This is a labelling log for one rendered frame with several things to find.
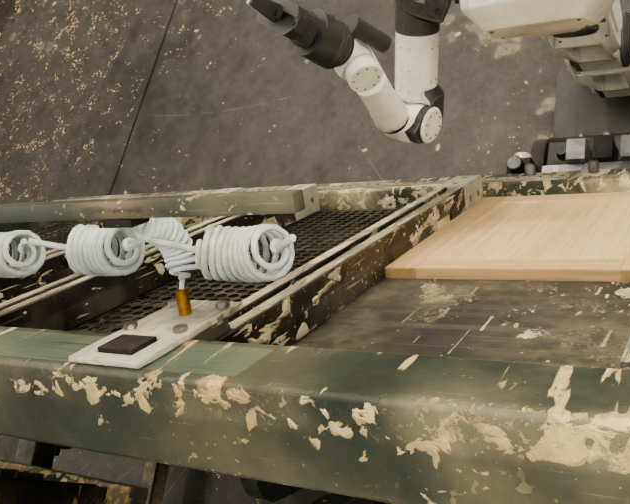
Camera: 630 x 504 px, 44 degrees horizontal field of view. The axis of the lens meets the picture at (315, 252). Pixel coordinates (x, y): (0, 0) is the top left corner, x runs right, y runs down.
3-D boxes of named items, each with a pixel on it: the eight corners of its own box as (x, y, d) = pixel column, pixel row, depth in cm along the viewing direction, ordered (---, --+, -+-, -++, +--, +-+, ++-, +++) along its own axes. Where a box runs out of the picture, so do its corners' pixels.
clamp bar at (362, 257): (492, 204, 179) (483, 99, 174) (157, 457, 80) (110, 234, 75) (451, 205, 184) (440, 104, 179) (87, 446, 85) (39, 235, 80)
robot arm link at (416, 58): (402, 117, 178) (404, 19, 166) (451, 130, 171) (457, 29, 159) (372, 134, 171) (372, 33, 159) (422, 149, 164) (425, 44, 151)
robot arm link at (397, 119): (347, 99, 157) (381, 148, 172) (388, 110, 151) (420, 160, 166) (372, 56, 158) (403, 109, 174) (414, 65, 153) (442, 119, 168)
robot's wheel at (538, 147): (536, 127, 261) (525, 164, 249) (551, 126, 259) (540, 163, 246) (546, 174, 273) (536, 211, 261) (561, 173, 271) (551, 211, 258)
